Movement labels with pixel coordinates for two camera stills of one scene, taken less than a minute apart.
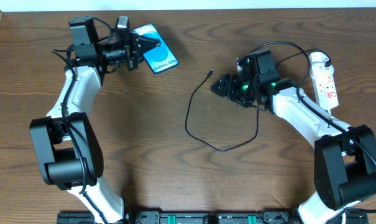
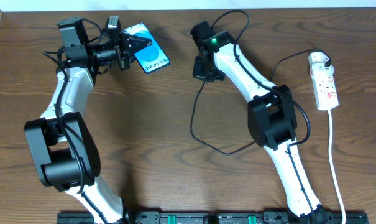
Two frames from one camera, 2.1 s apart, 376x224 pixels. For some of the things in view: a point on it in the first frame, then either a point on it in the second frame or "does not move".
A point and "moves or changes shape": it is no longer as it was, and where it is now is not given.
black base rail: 211,218 does not move
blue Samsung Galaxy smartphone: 161,58 moves or changes shape
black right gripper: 233,88 → 204,73
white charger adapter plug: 318,70 does not move
